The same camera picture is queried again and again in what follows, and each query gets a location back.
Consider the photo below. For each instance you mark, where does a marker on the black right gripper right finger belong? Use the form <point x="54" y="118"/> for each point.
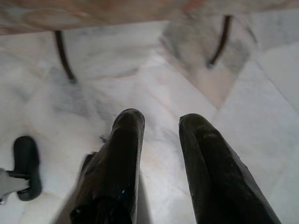
<point x="217" y="177"/>

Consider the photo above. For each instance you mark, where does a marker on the pink marble table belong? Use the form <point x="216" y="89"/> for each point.
<point x="98" y="11"/>

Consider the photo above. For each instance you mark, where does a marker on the black robot right foot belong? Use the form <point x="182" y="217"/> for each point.
<point x="26" y="154"/>

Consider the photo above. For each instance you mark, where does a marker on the black table leg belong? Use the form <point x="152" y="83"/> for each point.
<point x="220" y="39"/>
<point x="64" y="56"/>

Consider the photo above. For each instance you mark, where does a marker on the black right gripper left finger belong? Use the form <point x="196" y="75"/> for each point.
<point x="121" y="168"/>

